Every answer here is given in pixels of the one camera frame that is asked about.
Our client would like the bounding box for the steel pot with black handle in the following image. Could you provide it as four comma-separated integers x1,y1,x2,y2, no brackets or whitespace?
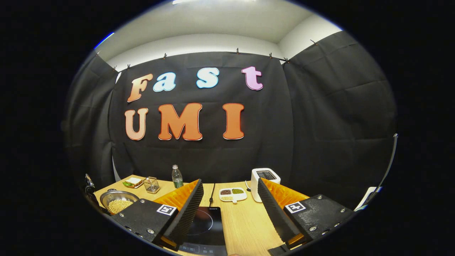
100,189,140,215

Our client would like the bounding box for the black backdrop cloth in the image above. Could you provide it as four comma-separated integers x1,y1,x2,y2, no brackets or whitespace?
64,30,398,210

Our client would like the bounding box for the pile of soybeans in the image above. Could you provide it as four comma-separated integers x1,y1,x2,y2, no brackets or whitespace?
108,199,134,214

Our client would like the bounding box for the wire mesh basket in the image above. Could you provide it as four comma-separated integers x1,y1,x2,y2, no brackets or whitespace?
143,176,161,194

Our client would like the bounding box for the white toaster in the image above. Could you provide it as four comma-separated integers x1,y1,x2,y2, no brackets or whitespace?
251,168,281,203

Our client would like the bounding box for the black induction cooktop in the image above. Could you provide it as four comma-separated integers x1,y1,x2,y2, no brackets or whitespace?
178,206,228,256

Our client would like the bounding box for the ceiling light panel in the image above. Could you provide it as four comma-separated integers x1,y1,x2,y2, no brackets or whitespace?
172,0,256,5

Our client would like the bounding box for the clear plastic water bottle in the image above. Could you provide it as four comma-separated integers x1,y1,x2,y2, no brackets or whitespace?
172,165,184,189

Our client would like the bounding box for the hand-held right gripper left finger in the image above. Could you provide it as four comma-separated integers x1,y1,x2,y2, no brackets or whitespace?
112,179,204,251

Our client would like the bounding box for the white divided bean tray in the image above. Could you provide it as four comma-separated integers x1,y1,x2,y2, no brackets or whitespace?
219,187,248,204

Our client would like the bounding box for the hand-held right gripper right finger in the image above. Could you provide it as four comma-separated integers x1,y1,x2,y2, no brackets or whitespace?
257,178,356,256

